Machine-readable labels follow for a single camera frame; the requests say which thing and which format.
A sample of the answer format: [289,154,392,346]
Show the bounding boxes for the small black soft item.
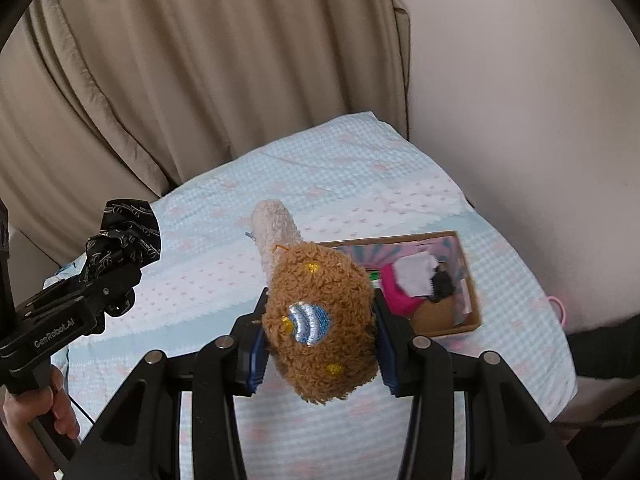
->
[430,262,458,303]

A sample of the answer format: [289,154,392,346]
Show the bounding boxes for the black patterned cloth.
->
[82,199,163,286]

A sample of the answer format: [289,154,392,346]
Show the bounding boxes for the brown fuzzy sock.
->
[250,200,378,403]

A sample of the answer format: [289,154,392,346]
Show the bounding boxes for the pink soft cloth item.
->
[377,262,426,317]

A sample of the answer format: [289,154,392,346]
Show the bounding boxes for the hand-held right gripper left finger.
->
[65,287,273,480]

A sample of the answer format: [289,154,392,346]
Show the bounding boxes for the beige curtain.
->
[0,0,412,271]

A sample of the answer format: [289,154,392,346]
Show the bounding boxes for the pink hair tie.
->
[547,296,568,326]

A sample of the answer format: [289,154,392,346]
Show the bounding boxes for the pink printed cardboard box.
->
[317,230,483,337]

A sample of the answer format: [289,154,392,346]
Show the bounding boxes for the white soft cloth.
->
[392,254,441,296]

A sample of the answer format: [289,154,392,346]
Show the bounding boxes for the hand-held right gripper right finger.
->
[372,292,583,480]

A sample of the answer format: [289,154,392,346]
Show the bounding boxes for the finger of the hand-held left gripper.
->
[45,261,143,307]
[101,286,137,320]

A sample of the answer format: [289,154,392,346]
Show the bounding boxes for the light blue checked bedsheet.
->
[45,111,578,480]

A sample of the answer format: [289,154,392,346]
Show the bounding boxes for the person's left hand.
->
[2,365,81,448]

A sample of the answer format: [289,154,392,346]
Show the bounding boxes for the thin black cable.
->
[67,392,96,426]

